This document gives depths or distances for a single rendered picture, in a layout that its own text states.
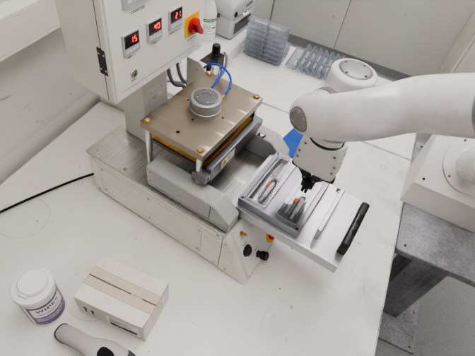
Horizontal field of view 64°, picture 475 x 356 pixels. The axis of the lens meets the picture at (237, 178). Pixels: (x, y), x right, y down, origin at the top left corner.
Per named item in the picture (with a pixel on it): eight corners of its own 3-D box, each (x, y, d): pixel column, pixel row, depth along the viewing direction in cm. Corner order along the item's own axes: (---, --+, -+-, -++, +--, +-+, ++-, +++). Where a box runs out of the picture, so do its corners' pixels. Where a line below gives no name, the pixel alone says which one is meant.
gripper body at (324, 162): (358, 134, 79) (340, 169, 87) (314, 113, 81) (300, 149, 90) (345, 155, 74) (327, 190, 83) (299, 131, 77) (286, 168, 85)
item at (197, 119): (122, 136, 96) (116, 95, 86) (195, 82, 114) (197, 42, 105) (201, 182, 89) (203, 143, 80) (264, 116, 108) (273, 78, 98)
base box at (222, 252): (97, 190, 117) (88, 152, 104) (173, 127, 139) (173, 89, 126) (243, 285, 103) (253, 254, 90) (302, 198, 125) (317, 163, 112)
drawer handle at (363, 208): (336, 251, 88) (341, 242, 85) (358, 209, 97) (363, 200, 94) (343, 256, 87) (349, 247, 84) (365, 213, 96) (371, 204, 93)
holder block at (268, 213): (237, 203, 93) (238, 197, 91) (275, 157, 105) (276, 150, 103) (295, 238, 89) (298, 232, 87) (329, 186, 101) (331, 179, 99)
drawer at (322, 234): (227, 211, 96) (230, 193, 90) (268, 161, 109) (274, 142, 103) (332, 275, 88) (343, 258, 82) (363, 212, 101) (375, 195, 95)
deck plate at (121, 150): (85, 152, 104) (85, 149, 103) (167, 92, 125) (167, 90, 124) (225, 239, 92) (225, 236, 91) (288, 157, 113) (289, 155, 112)
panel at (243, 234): (247, 279, 104) (230, 232, 93) (295, 208, 122) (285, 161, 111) (253, 281, 103) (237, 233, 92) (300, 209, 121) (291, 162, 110)
